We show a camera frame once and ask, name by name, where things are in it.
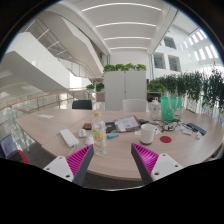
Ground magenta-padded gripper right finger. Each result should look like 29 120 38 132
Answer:
130 142 184 186

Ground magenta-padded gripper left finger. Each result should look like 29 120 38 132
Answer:
43 143 95 187

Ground clear lemon drink bottle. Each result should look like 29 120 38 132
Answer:
91 111 108 157

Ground small white rounded device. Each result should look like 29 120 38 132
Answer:
84 134 95 147
78 128 88 139

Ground flat round red coaster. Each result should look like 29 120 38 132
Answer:
159 135 173 144

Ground document in clear sleeve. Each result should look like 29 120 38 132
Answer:
113 115 142 133

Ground blue green tube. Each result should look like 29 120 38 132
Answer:
106 132 120 140

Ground black notebook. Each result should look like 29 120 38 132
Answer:
104 121 118 134

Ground clear pump bottle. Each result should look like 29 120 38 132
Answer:
149 97 161 123

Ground white paper sheet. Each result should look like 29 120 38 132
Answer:
38 113 55 120

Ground green tote bag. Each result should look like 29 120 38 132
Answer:
160 96 184 122

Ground black chair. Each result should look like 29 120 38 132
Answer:
71 99 93 111

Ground red chair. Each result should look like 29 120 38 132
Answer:
11 149 30 165

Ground dark blue keyboard case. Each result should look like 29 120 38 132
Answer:
186 122 208 136

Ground planter box with plants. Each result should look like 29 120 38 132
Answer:
85 82 106 103

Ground white cabinet with plants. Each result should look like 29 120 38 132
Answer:
103 63 148 112

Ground green plant hedge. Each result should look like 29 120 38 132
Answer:
146 64 224 114

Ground ceiling light strips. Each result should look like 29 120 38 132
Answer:
81 2 163 51

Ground tangled black cables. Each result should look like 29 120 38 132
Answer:
153 120 183 133

